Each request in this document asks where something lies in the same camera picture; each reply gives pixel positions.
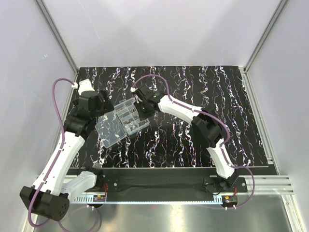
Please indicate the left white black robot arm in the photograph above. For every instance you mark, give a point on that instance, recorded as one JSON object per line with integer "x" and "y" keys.
{"x": 49, "y": 196}

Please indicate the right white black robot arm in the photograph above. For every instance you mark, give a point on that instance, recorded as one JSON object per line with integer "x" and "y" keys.
{"x": 208, "y": 130}

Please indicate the left aluminium frame post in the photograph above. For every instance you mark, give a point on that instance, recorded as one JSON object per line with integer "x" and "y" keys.
{"x": 56, "y": 34}

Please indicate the right aluminium frame post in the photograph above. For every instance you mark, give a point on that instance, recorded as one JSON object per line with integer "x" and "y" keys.
{"x": 271, "y": 24}

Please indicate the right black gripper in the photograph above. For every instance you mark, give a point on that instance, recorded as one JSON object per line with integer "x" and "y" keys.
{"x": 140, "y": 106}

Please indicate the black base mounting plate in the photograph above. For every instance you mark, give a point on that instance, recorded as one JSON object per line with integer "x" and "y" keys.
{"x": 122, "y": 179}

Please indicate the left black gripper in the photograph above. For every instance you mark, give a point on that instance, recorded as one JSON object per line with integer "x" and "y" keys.
{"x": 106, "y": 102}

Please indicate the aluminium frame post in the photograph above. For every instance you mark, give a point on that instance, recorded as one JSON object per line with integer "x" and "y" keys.
{"x": 271, "y": 24}
{"x": 56, "y": 34}

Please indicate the clear plastic compartment box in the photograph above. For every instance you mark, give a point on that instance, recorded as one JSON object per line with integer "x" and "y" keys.
{"x": 120, "y": 123}

